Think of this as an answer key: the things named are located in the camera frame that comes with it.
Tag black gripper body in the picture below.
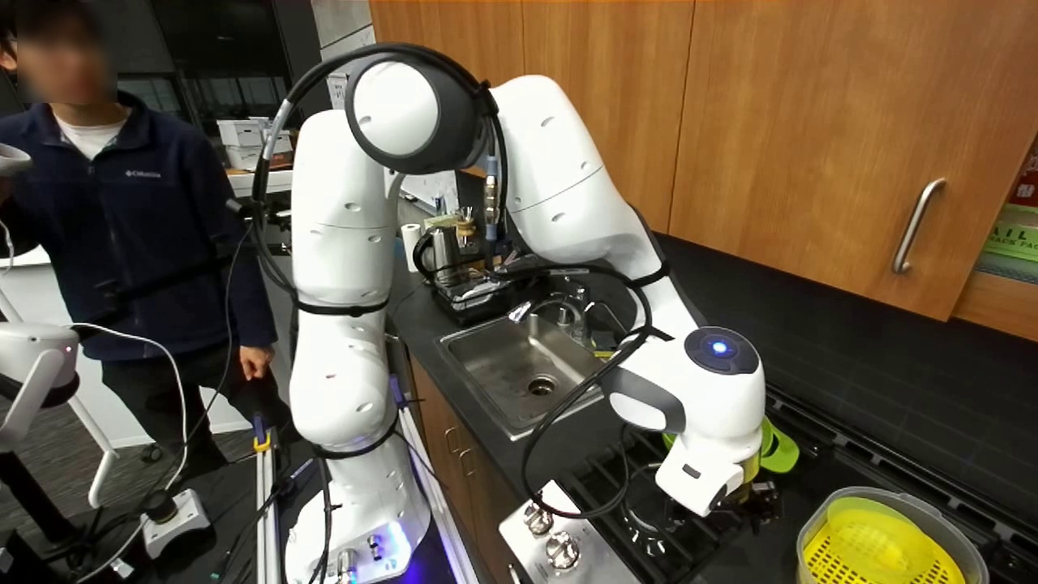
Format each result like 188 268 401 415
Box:
706 475 783 518

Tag green plastic bowl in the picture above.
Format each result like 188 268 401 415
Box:
754 419 803 476

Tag yellow strainer bowl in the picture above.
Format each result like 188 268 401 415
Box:
795 482 991 584

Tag black stove top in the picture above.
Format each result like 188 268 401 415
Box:
497 399 1038 584

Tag silver stove knob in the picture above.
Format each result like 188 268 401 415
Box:
541 534 580 578
521 501 559 537

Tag chrome faucet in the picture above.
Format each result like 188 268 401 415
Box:
521 291 593 349

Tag stainless steel sink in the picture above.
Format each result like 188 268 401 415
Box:
434 308 612 445

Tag green paper sign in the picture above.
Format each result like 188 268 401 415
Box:
975 140 1038 290

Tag white boxes on shelf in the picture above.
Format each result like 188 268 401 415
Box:
209 113 268 167

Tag person in dark jacket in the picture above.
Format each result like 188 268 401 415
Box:
0 0 279 433

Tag silver cabinet handle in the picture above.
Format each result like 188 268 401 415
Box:
889 176 950 275

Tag wooden wall cabinets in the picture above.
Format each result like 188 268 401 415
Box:
367 0 1038 345

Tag aluminium rail with yellow clip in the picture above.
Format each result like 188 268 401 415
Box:
250 426 285 584

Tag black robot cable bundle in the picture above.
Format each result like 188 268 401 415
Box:
250 40 660 523

